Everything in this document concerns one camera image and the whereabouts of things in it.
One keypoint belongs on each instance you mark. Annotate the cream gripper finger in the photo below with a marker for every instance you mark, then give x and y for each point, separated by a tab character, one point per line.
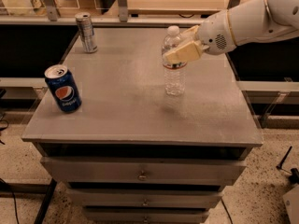
190	34
186	52

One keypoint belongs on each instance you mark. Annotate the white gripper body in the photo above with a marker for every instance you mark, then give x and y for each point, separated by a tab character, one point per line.
214	34

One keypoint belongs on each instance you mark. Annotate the clear plastic water bottle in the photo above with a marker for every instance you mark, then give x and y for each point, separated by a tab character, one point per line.
174	74

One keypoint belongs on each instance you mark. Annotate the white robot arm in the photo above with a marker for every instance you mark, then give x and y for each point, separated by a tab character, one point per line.
255	21

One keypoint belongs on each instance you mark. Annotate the silver redbull can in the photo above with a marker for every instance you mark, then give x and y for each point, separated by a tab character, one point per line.
86	32

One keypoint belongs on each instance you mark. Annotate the blue pepsi can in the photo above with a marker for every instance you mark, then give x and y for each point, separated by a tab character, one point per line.
63	88

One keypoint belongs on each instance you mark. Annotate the grey drawer cabinet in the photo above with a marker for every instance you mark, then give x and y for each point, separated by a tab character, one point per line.
125	112

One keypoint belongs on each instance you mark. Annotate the top grey drawer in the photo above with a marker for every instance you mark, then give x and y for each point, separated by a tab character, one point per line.
145	171

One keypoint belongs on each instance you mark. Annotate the grey drawer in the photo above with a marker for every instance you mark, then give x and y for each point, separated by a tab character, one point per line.
145	171
144	198
146	216

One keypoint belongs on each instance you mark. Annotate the white box on floor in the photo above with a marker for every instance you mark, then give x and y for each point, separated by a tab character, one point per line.
291	201

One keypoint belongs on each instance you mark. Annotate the middle grey drawer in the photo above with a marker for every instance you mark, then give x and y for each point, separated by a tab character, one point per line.
144	198

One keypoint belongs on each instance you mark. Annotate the bottom grey drawer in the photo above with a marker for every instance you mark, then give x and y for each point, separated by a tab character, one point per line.
146	216

